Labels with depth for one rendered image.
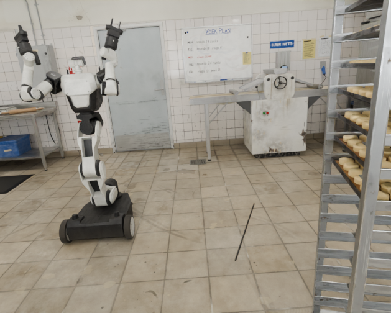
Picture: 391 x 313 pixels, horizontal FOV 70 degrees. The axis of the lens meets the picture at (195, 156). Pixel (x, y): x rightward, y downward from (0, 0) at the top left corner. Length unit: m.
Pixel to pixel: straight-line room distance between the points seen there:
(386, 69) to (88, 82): 2.00
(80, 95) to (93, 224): 1.04
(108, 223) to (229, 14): 3.71
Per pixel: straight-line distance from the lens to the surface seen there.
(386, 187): 1.01
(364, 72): 4.29
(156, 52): 4.93
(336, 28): 1.21
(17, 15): 5.60
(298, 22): 5.21
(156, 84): 4.93
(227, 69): 4.89
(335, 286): 1.59
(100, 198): 2.62
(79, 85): 2.38
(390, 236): 0.96
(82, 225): 2.54
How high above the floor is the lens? 1.34
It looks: 17 degrees down
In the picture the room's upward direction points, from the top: 4 degrees counter-clockwise
